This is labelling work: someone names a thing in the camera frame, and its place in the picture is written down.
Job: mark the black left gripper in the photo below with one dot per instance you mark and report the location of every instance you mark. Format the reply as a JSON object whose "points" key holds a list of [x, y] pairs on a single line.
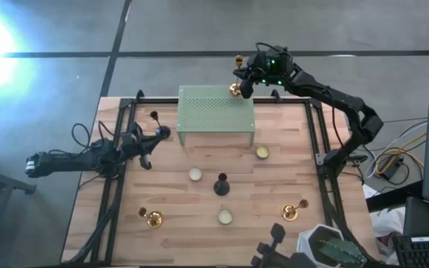
{"points": [[129, 145]]}

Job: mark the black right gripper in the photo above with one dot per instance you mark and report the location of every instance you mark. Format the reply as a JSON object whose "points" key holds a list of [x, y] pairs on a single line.
{"points": [[274, 69]]}

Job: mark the gold candlestick holder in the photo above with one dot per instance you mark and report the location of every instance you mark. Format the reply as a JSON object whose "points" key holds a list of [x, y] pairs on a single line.
{"points": [[234, 89], [289, 212], [155, 219]]}

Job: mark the black candlestick holder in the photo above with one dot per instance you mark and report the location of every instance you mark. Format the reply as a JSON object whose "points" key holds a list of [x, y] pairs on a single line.
{"points": [[221, 186], [163, 131]]}

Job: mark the white candle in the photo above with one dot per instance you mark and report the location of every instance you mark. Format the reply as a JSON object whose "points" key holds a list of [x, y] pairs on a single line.
{"points": [[195, 173]]}

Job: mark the yellow candle tin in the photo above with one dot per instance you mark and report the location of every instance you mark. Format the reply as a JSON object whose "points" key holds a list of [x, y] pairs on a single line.
{"points": [[262, 152]]}

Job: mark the pale green candle tin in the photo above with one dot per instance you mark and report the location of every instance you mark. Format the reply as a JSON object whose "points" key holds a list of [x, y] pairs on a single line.
{"points": [[225, 216]]}

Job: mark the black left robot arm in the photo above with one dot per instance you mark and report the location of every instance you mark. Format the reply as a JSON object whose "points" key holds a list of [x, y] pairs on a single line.
{"points": [[69, 160]]}

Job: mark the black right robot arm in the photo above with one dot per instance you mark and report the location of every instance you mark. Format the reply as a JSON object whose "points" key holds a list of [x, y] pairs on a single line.
{"points": [[363, 123]]}

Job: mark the green perforated metal shelf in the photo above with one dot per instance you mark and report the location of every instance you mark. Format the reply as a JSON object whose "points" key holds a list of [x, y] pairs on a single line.
{"points": [[214, 111]]}

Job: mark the black side stand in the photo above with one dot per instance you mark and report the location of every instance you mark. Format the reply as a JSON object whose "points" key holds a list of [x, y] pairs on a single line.
{"points": [[6, 181]]}

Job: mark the black jointed device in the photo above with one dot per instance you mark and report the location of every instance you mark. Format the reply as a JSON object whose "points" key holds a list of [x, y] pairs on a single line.
{"points": [[277, 234]]}

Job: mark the black power adapter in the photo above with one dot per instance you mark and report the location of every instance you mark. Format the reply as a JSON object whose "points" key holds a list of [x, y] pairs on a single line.
{"points": [[390, 167]]}

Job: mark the white hexagonal plant pot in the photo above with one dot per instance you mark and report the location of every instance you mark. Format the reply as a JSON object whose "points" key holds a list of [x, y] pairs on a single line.
{"points": [[305, 242]]}

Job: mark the black desk edge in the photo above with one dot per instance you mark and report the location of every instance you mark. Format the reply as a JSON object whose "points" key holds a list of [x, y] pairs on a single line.
{"points": [[389, 199]]}

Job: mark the green cactus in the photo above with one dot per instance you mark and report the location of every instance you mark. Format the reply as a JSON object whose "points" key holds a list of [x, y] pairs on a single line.
{"points": [[339, 251]]}

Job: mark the white plastic bag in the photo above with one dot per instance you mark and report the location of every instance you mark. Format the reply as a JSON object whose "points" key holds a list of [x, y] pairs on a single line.
{"points": [[386, 221]]}

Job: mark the black monitor back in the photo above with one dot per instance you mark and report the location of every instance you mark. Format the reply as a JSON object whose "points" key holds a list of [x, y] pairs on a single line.
{"points": [[426, 219]]}

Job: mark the black keyboard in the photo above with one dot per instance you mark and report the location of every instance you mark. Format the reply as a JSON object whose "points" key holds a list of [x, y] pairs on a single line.
{"points": [[423, 253]]}

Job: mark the black metal table frame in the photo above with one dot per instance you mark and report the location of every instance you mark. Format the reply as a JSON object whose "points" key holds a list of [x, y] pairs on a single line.
{"points": [[125, 104]]}

